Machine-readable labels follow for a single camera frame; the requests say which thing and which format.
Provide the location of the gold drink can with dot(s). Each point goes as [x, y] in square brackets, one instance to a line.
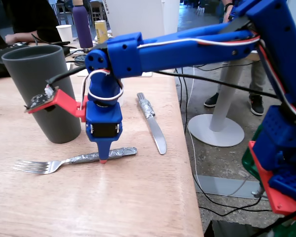
[101, 30]

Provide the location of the green table clamp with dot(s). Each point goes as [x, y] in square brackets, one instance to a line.
[249, 158]

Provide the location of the purple metal bottle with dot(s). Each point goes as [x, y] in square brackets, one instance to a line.
[82, 24]

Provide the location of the white pedestal table leg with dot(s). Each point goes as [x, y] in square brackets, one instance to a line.
[217, 128]

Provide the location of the white display panel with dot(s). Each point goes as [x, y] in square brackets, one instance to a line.
[138, 14]

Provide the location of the white paper cup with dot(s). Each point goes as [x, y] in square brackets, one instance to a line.
[64, 33]

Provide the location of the dark gray plastic cup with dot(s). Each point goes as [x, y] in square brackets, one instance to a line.
[39, 81]

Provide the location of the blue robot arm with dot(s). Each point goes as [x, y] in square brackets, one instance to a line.
[175, 49]

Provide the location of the red camera mount bracket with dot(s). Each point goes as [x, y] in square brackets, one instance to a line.
[66, 101]

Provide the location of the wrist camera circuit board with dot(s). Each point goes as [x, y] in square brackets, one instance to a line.
[42, 97]

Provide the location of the blue gripper, black servo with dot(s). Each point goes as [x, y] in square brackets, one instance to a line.
[103, 130]

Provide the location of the standing person in gray trousers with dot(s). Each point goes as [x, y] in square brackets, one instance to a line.
[257, 81]

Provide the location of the person in black shirt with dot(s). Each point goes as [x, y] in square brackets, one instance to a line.
[32, 17]

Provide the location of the dark open laptop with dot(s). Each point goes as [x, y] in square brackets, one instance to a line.
[5, 53]

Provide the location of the red robot base plate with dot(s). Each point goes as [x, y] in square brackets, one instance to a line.
[281, 202]

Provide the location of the black bag on floor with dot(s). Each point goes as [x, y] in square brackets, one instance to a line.
[232, 229]

